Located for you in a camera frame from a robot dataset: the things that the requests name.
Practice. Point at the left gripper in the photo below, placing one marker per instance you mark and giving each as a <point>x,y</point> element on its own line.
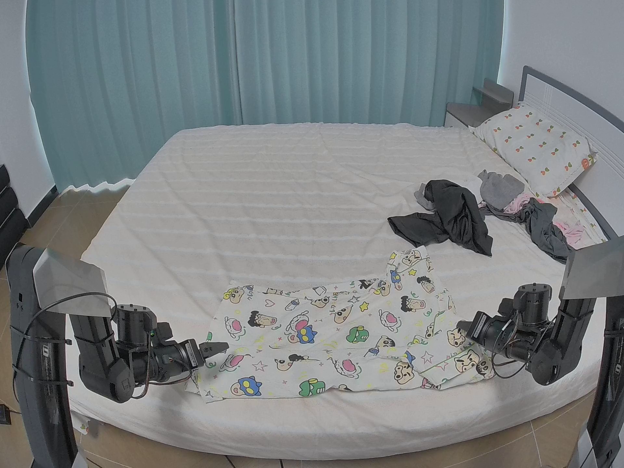
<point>184,356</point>

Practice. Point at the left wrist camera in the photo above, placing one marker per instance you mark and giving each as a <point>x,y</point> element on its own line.
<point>162,332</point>

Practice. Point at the dark grey garment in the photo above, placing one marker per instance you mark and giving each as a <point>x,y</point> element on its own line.
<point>541,222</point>

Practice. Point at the white printed pyjama top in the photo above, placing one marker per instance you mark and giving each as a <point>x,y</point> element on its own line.
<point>341,329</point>

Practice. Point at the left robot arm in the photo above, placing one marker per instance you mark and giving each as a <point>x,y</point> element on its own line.
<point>53,281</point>

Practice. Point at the bed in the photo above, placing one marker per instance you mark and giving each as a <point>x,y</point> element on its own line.
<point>292,188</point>

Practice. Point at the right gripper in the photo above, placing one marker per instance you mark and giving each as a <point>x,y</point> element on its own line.
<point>487,332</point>

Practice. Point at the black garment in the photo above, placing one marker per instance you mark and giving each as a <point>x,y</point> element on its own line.
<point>458,217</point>

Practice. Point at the blue-green curtain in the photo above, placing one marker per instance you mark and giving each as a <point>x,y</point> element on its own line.
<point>365,42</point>
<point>122,66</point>

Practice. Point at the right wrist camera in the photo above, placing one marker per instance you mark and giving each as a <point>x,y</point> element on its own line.
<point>507,307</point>

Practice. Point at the small grey garment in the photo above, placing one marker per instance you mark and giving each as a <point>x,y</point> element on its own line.
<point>420,197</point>

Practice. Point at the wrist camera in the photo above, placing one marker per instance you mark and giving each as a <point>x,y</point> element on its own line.
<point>162,332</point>
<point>507,307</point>

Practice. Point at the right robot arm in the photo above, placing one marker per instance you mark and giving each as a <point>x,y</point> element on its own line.
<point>590,271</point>

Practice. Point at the grey bedside table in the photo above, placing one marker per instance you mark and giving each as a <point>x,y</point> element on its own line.
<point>463,112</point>

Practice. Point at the black power adapter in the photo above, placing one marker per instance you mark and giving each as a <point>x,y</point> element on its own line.
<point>5,415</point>

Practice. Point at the pink garment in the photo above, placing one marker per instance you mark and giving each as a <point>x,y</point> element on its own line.
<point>514,205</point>

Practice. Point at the white printed pillow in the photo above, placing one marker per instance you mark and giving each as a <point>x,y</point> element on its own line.
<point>536,144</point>
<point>577,203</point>

